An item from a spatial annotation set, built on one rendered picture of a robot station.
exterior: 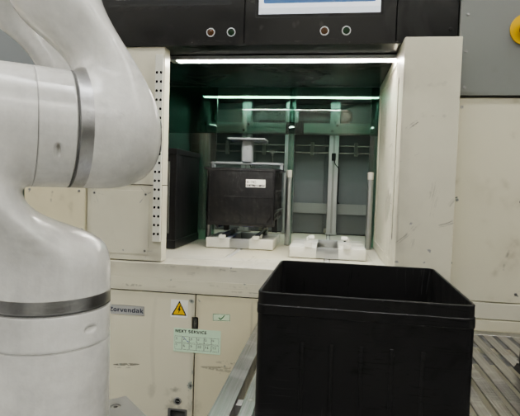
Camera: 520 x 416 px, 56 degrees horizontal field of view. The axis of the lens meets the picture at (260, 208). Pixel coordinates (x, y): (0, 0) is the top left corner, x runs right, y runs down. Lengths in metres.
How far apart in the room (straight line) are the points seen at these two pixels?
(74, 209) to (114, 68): 0.83
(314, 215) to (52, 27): 1.62
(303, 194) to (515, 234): 1.04
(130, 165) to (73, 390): 0.23
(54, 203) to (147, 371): 0.49
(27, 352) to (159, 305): 0.78
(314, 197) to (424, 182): 0.99
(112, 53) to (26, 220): 0.18
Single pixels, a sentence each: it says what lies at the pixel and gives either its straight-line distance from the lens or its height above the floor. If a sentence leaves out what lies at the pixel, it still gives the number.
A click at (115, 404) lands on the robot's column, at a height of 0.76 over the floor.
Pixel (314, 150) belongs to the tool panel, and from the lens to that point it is 2.06.
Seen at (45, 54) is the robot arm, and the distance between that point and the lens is 0.87.
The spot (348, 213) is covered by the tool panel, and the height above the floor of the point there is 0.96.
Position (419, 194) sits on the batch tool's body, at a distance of 1.12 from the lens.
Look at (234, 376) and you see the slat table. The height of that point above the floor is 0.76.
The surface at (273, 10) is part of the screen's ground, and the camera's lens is 1.23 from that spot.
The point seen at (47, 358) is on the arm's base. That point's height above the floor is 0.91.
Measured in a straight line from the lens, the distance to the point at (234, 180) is 1.50.
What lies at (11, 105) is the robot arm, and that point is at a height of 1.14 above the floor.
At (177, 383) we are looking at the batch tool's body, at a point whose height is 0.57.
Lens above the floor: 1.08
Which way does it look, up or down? 3 degrees down
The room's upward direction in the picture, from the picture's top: 2 degrees clockwise
